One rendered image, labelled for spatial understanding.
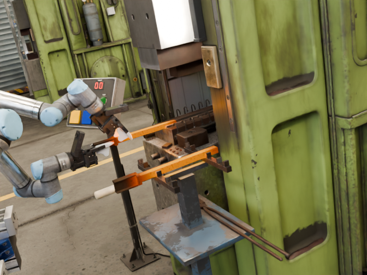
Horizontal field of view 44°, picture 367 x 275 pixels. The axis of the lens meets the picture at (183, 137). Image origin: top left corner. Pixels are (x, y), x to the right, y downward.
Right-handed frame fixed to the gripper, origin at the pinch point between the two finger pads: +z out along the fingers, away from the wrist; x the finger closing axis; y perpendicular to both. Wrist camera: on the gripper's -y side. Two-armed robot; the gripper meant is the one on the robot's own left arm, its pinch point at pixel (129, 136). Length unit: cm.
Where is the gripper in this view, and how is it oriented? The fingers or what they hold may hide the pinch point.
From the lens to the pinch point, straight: 208.3
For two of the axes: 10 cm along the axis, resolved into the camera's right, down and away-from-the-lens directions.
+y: -6.5, 7.3, -2.1
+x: 5.0, 2.0, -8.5
